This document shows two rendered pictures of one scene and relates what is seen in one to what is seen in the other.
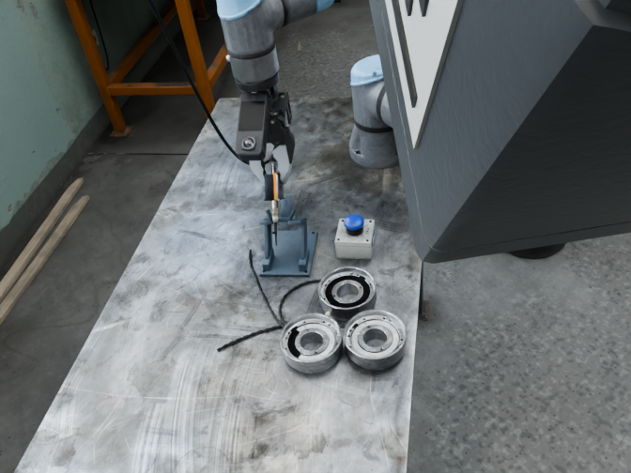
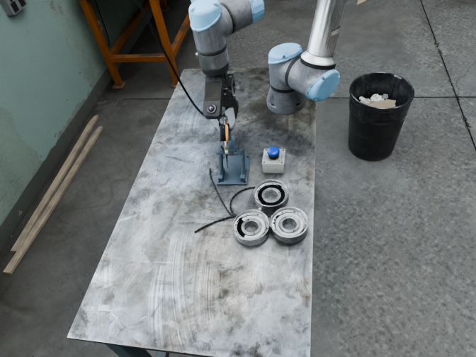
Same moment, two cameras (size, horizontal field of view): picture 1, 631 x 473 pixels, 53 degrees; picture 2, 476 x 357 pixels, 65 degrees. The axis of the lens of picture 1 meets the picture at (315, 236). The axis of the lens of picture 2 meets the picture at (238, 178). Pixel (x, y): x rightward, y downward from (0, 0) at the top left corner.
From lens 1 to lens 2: 0.09 m
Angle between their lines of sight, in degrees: 6
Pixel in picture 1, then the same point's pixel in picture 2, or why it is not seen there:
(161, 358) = (160, 237)
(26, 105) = (61, 71)
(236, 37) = (202, 42)
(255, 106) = (214, 84)
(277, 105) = (227, 83)
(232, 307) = (201, 205)
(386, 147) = (290, 101)
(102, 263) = (114, 168)
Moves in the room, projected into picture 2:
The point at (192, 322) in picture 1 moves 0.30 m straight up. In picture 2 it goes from (178, 214) to (149, 144)
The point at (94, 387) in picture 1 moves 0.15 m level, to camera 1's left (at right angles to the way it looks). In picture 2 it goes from (122, 256) to (71, 264)
